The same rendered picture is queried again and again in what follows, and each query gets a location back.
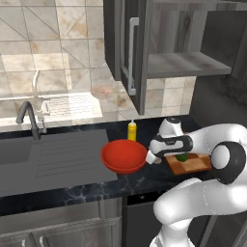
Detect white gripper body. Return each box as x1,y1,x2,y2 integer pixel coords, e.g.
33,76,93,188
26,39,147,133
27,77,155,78
145,150,158,165

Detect red bowl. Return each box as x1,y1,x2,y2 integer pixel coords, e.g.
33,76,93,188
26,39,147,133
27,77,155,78
99,138,149,176

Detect green lime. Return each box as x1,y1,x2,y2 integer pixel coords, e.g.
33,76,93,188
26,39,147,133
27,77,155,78
175,153,189,163

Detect yellow condiment bottle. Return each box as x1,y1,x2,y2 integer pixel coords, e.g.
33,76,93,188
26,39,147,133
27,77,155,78
126,118,138,142

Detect wooden cutting board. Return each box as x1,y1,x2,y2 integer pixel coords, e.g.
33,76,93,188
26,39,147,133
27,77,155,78
164,152,213,177

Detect dark cabinet door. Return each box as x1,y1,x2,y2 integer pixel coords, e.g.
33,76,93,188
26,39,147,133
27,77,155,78
119,0,154,116

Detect dark dishwasher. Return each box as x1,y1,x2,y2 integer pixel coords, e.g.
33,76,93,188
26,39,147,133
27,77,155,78
123,191,210,247

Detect dark grey sink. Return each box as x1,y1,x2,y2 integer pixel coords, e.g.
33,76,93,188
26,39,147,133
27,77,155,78
0,128,119,198

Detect grey base cupboard door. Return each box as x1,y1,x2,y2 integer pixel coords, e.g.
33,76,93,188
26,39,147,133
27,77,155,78
0,232,34,247
31,216,122,247

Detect dark grey tap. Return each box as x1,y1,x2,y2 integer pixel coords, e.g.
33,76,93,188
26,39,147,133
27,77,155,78
15,100,42,142

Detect grey cabinet door handle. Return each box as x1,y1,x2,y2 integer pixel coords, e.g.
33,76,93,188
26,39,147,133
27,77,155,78
127,16,140,96

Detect grey wood wall cabinet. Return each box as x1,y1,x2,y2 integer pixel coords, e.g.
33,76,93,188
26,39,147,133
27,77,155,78
103,0,247,116

